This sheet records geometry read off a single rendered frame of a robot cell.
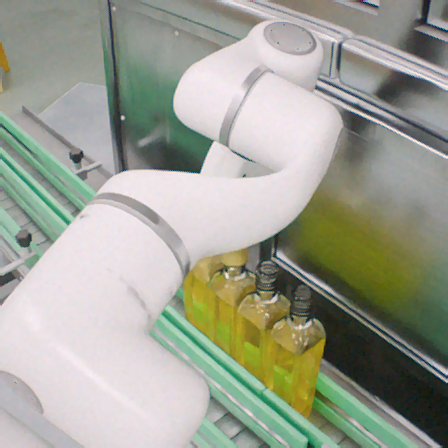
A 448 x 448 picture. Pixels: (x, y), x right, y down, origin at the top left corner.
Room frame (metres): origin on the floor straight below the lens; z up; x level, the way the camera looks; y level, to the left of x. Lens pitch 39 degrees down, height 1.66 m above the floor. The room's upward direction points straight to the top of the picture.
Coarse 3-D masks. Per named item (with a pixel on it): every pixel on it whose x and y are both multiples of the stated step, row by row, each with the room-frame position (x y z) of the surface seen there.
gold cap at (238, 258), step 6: (234, 252) 0.57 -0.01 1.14; (240, 252) 0.58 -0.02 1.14; (246, 252) 0.58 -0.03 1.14; (222, 258) 0.58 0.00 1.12; (228, 258) 0.58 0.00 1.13; (234, 258) 0.57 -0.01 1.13; (240, 258) 0.58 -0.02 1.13; (246, 258) 0.58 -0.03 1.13; (228, 264) 0.58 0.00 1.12; (234, 264) 0.57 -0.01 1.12; (240, 264) 0.58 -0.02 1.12
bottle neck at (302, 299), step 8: (296, 288) 0.51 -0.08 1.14; (304, 288) 0.51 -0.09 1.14; (296, 296) 0.50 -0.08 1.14; (304, 296) 0.51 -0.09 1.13; (312, 296) 0.50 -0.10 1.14; (296, 304) 0.49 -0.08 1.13; (304, 304) 0.49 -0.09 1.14; (312, 304) 0.50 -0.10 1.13; (296, 312) 0.49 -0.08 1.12; (304, 312) 0.49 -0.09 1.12; (312, 312) 0.50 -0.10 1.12; (288, 320) 0.50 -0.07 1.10; (296, 320) 0.49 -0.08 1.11; (304, 320) 0.49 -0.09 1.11
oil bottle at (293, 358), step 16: (272, 336) 0.50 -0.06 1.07; (288, 336) 0.49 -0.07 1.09; (304, 336) 0.48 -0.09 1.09; (320, 336) 0.49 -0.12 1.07; (272, 352) 0.50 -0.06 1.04; (288, 352) 0.48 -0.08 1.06; (304, 352) 0.47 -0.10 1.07; (320, 352) 0.50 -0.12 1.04; (272, 368) 0.49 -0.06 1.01; (288, 368) 0.48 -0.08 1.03; (304, 368) 0.48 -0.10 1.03; (272, 384) 0.49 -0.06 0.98; (288, 384) 0.47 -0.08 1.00; (304, 384) 0.48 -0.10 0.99; (288, 400) 0.47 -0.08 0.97; (304, 400) 0.49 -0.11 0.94; (304, 416) 0.49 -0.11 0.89
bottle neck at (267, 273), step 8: (264, 264) 0.56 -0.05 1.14; (272, 264) 0.56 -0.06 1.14; (256, 272) 0.54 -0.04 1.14; (264, 272) 0.56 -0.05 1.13; (272, 272) 0.54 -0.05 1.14; (256, 280) 0.54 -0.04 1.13; (264, 280) 0.53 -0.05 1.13; (272, 280) 0.53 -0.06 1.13; (256, 288) 0.54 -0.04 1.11; (264, 288) 0.53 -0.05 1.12; (272, 288) 0.54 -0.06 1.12; (256, 296) 0.54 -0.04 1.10; (264, 296) 0.53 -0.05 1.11; (272, 296) 0.54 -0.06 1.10
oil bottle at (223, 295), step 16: (208, 288) 0.59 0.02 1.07; (224, 288) 0.57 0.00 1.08; (240, 288) 0.57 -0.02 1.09; (208, 304) 0.59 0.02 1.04; (224, 304) 0.56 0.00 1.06; (208, 320) 0.59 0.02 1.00; (224, 320) 0.56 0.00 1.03; (208, 336) 0.59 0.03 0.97; (224, 336) 0.56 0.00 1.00; (224, 352) 0.56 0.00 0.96
